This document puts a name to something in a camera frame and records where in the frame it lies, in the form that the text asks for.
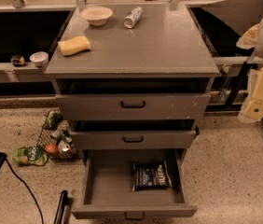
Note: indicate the black wire basket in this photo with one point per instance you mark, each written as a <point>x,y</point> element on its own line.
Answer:
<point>62,132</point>

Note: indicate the grey bottom drawer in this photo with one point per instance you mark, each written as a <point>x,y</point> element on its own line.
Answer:
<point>108,187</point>

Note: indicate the cream paper bowl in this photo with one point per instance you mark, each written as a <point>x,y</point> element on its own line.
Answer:
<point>96,16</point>

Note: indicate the grey drawer cabinet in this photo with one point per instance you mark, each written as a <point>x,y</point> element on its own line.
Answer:
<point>163,54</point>

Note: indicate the green bag in basket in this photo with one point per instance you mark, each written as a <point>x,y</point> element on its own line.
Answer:
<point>52,119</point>

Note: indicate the grey top drawer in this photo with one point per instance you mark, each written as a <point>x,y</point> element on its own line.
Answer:
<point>132,107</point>

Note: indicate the grey middle drawer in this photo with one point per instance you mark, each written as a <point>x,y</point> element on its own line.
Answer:
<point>133,140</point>

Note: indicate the blue chip bag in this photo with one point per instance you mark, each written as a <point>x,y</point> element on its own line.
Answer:
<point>154,176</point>

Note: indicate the green snack bag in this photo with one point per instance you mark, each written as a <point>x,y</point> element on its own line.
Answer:
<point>29,156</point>

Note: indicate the red apple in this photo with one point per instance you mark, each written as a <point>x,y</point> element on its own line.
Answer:
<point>51,148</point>

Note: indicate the silver can in basket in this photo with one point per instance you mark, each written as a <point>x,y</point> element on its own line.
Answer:
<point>64,147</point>

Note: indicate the yellow sponge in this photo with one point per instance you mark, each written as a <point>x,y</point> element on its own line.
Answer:
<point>74,45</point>

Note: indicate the black stand tray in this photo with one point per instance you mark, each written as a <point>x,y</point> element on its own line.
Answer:
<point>221,25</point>

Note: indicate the small white cup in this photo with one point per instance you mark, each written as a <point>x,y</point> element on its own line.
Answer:
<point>39,59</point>

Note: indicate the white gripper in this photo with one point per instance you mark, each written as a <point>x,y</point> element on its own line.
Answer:
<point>252,109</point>

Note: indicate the black bar on floor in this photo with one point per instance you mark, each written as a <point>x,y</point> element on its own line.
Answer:
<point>63,201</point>

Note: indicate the grey drawer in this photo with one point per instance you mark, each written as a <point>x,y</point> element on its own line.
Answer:
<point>108,187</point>
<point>132,107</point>
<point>133,140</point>

